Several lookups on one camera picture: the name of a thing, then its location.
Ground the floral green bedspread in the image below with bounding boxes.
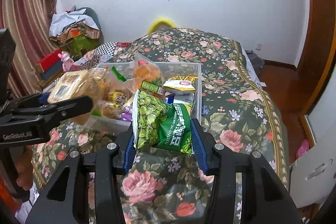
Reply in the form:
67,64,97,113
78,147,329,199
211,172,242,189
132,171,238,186
31,27,289,224

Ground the yellow foam tube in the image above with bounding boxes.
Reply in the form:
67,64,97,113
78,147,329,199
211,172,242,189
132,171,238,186
147,17,177,34

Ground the green pea snack bag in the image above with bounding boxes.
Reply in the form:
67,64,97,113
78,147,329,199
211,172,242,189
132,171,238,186
132,89,193,154

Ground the orange snack bag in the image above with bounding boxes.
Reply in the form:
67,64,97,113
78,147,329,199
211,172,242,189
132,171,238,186
133,52,165,100

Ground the left hand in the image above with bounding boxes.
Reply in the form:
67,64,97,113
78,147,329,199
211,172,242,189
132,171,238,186
15,145,33,191

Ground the purple bread pack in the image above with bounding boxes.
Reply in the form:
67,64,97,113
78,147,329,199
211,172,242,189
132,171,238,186
118,103,133,122

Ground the pile of clothes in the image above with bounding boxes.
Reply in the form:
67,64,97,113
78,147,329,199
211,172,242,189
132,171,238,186
49,7,104,60

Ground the striped curtain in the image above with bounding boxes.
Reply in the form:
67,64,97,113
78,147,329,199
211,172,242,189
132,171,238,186
1,0,56,98

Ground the clear plastic storage bin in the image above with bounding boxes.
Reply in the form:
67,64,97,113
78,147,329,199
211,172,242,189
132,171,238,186
84,61,203,132

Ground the white drawer cabinet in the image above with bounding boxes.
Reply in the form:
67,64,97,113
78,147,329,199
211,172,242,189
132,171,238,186
289,124,336,208

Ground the beige barcode cracker pack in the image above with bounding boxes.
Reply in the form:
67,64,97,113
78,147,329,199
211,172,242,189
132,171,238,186
47,70,102,125

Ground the pink plush toy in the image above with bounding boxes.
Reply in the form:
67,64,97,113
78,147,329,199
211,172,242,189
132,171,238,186
58,51,74,72

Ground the red box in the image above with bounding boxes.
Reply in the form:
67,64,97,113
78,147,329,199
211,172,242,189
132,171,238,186
35,49,63,81

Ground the yellow snack packet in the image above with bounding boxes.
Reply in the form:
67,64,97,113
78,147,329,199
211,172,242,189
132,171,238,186
163,75,198,95

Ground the patchwork quilt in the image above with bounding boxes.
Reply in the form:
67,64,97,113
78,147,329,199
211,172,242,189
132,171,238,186
70,42,131,72

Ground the white blue snack packet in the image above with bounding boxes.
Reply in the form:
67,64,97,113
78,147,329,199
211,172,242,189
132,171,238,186
166,93,195,105

